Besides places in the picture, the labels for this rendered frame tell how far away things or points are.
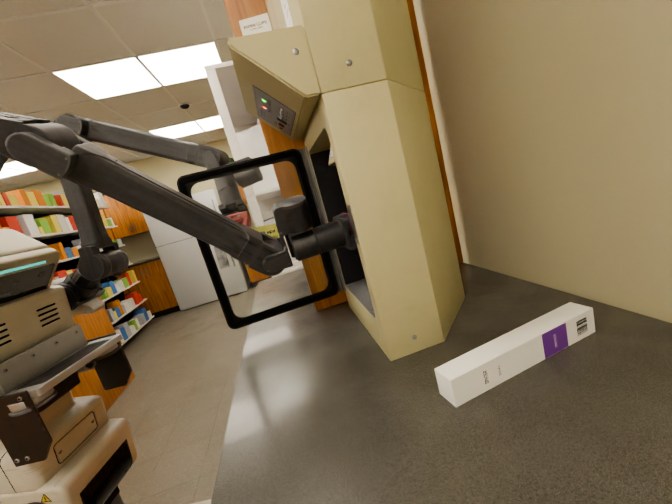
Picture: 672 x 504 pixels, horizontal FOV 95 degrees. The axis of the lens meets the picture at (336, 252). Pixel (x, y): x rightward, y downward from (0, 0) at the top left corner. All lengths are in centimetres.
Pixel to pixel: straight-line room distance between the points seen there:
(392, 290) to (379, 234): 10
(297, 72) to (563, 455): 58
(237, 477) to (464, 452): 29
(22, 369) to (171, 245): 475
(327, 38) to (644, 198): 55
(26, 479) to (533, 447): 101
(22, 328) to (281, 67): 84
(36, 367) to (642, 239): 124
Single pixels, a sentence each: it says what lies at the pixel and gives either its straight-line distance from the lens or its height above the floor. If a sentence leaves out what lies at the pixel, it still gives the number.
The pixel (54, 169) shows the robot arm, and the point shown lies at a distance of 59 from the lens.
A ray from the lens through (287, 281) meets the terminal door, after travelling 83.
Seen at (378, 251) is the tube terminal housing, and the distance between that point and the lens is 54.
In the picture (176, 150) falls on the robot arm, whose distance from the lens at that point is 97.
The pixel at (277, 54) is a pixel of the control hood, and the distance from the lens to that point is 55.
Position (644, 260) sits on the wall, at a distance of 72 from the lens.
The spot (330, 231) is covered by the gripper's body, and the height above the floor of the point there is 119.
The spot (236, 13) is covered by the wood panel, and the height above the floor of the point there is 174.
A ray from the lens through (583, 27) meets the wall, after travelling 73.
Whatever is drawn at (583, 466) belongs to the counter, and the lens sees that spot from 45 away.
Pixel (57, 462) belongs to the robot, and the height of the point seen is 83.
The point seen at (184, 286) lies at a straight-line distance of 573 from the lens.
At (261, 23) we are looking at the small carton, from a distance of 65.
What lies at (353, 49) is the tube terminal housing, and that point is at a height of 146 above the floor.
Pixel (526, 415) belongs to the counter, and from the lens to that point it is 49.
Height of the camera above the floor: 126
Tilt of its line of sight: 11 degrees down
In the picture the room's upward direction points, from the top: 15 degrees counter-clockwise
